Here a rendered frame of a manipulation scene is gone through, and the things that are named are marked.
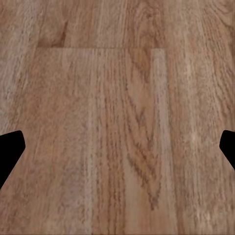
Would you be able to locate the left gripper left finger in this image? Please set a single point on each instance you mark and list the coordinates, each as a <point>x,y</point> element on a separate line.
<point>12,145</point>

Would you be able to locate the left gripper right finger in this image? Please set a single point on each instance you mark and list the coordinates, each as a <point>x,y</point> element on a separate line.
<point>227,146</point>

